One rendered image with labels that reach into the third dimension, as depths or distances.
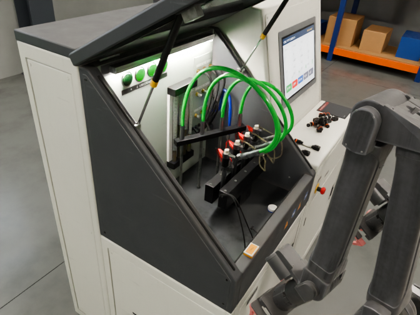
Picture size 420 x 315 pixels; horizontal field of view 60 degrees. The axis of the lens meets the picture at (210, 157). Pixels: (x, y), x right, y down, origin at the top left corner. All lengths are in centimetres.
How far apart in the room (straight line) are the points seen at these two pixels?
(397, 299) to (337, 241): 13
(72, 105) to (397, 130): 93
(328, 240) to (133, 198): 67
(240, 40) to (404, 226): 112
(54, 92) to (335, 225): 93
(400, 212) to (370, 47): 595
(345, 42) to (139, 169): 572
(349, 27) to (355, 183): 594
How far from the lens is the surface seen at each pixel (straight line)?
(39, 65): 128
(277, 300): 92
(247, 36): 156
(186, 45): 139
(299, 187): 151
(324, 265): 76
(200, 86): 158
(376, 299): 73
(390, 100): 59
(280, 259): 85
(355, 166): 63
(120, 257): 147
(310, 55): 202
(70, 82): 118
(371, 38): 650
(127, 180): 117
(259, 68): 156
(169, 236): 118
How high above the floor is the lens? 182
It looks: 33 degrees down
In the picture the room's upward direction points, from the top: 5 degrees clockwise
